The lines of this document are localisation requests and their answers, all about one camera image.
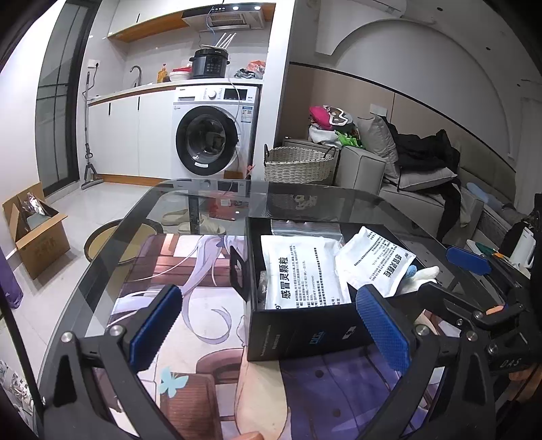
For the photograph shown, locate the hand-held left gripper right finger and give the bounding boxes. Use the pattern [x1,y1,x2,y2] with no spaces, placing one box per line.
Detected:
[356,284,496,440]

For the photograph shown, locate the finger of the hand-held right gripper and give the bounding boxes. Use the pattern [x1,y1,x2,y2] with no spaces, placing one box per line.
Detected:
[446,246,532,299]
[417,281,528,330]

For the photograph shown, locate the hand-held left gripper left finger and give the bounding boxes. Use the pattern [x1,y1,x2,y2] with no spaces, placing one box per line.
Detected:
[42,284,184,440]

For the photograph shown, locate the white and blue plush toy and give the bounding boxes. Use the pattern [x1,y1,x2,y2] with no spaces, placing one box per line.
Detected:
[400,266,441,294]

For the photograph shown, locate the white printed packet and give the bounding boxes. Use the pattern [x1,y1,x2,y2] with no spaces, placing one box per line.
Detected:
[334,226,418,299]

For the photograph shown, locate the black cardboard box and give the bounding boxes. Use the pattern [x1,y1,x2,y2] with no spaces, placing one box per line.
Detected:
[230,217,428,362]

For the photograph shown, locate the white packet with large print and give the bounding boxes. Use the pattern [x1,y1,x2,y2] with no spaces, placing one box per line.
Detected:
[260,235,354,311]

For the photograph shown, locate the clear zip bag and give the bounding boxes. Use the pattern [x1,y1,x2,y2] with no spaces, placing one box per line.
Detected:
[271,219,343,244]

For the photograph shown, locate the white and black jug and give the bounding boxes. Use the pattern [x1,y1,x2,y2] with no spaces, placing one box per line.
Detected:
[504,212,542,268]

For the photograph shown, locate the printed table mat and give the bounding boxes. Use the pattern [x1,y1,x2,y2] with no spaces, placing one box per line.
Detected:
[106,233,479,440]

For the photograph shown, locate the light blue pillow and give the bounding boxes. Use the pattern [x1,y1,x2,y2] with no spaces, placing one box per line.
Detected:
[466,182,504,208]

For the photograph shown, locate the round brown floor mat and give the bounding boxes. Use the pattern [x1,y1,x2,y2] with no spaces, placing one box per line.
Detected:
[84,218,162,266]

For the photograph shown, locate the grey pillow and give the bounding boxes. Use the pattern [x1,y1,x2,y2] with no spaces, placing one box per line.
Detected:
[398,167,460,192]
[356,113,401,184]

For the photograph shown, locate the beige slipper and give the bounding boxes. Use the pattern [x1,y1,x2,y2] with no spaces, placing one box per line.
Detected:
[178,216,227,235]
[161,209,191,226]

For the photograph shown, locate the black jacket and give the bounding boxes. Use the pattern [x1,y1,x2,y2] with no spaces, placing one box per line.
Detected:
[385,120,462,242]

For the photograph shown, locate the brown cardboard box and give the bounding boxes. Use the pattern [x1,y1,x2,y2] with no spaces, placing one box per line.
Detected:
[2,182,70,281]

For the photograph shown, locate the grey sofa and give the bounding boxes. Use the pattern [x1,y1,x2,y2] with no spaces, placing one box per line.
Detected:
[334,144,530,255]

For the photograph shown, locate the purple cloth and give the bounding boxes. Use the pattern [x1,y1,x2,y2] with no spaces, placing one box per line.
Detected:
[0,247,24,309]

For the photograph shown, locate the green cloth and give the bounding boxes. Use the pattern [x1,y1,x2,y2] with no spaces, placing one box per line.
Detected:
[334,129,360,149]

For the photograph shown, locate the grey floor mop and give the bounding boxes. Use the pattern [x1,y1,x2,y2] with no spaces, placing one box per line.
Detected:
[82,71,104,192]

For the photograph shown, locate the wicker laundry basket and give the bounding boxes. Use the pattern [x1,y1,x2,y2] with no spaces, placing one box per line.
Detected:
[263,144,339,184]

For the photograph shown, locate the brown and white face cushion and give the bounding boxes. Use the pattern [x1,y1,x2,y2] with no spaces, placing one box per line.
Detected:
[328,106,356,127]

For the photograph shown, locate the white cloth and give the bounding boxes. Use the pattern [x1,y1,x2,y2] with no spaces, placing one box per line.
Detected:
[308,125,339,147]

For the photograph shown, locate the white kitchen cabinet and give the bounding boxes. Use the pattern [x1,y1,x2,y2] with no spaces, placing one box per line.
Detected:
[87,82,176,184]

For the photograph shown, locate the pink cloth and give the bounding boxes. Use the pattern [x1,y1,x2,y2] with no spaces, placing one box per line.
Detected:
[309,105,335,128]

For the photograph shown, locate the white washing machine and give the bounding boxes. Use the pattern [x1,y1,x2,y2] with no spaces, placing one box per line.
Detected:
[170,85,260,182]

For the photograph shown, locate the glass balcony door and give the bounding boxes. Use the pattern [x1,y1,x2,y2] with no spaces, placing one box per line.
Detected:
[34,0,94,199]

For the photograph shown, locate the black pressure cooker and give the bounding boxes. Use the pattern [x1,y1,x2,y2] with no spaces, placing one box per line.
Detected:
[189,47,231,79]

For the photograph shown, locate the clothes pile on washing machine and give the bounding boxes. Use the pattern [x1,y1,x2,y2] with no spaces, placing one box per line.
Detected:
[235,60,267,80]

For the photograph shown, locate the range hood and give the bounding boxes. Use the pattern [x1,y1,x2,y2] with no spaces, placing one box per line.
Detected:
[182,4,265,30]

